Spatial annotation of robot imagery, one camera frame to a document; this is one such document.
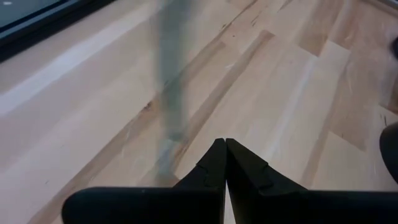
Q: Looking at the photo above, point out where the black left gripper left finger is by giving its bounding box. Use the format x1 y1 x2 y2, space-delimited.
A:
61 138 226 224

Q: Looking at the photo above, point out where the black round spool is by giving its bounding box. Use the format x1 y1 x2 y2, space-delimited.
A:
379 121 398 185

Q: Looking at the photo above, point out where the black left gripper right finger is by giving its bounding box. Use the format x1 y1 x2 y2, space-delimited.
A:
225 138 398 224

